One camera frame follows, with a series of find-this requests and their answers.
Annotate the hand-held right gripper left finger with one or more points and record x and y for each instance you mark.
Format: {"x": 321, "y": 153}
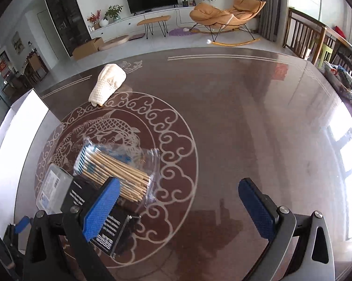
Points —
{"x": 102, "y": 207}

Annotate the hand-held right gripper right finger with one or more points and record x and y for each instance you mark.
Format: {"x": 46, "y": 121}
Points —
{"x": 256, "y": 210}

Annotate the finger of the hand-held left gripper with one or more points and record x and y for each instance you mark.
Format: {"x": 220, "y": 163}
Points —
{"x": 22, "y": 224}

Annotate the black cardboard box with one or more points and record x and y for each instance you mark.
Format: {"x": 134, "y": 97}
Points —
{"x": 123, "y": 231}

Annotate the cotton swab bag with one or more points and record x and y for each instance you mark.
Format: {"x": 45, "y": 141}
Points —
{"x": 117, "y": 166}

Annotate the white board panel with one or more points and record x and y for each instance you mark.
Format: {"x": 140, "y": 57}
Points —
{"x": 6, "y": 152}

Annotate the clear plastic box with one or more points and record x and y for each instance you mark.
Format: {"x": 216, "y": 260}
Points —
{"x": 51, "y": 187}

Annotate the cream knitted glove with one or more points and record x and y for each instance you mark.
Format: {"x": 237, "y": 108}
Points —
{"x": 108, "y": 82}

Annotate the brown wooden furniture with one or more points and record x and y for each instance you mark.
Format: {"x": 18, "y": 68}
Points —
{"x": 37, "y": 66}

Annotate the pile of assorted clutter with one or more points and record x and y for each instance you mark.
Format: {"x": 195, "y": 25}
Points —
{"x": 345, "y": 82}

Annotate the red window paper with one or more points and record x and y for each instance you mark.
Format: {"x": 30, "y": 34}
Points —
{"x": 2, "y": 66}

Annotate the brown cardboard box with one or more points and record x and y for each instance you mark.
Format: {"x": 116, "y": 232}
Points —
{"x": 86, "y": 49}

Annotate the beige round floor cushion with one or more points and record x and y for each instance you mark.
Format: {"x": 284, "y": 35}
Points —
{"x": 114, "y": 42}

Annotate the brown floor mat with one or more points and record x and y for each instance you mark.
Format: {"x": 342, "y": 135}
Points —
{"x": 137, "y": 36}

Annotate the dark wooden slatted chair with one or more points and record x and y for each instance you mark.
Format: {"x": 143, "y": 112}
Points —
{"x": 301, "y": 35}
{"x": 344, "y": 57}

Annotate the white round vase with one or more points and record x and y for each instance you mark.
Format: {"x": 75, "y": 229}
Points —
{"x": 103, "y": 22}

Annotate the white television cabinet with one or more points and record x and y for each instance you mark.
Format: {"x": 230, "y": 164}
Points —
{"x": 129, "y": 23}

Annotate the red flower arrangement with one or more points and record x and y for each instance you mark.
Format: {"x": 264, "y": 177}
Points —
{"x": 93, "y": 17}

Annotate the purple floor mat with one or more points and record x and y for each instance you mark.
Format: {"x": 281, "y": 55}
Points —
{"x": 180, "y": 31}

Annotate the wooden bench with metal legs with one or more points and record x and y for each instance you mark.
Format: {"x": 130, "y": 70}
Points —
{"x": 152, "y": 20}

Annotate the green leafy potted plant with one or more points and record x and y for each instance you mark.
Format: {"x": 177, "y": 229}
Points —
{"x": 113, "y": 11}

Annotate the black glass display cabinet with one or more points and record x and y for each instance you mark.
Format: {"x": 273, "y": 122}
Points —
{"x": 64, "y": 14}

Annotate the orange rocking lounge chair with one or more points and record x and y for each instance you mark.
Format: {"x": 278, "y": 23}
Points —
{"x": 211, "y": 14}

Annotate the grey curtain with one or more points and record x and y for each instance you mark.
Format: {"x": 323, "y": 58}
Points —
{"x": 272, "y": 5}

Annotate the framed wall painting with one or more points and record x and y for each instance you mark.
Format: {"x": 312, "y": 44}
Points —
{"x": 18, "y": 42}

